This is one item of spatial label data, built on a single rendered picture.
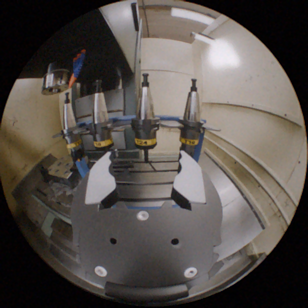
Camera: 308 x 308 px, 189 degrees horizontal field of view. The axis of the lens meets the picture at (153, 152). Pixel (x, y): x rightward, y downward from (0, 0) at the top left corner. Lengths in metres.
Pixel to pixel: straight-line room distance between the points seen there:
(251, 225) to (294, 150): 0.42
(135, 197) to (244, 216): 0.62
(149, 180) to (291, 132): 0.77
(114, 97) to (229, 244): 1.18
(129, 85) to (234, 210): 1.12
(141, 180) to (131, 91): 0.66
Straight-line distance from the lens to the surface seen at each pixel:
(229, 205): 0.66
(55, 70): 0.51
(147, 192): 0.45
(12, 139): 1.45
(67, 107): 0.30
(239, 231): 0.64
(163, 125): 0.19
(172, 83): 1.22
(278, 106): 0.60
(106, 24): 0.36
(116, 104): 0.78
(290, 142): 0.58
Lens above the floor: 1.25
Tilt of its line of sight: 27 degrees down
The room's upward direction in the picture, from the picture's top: straight up
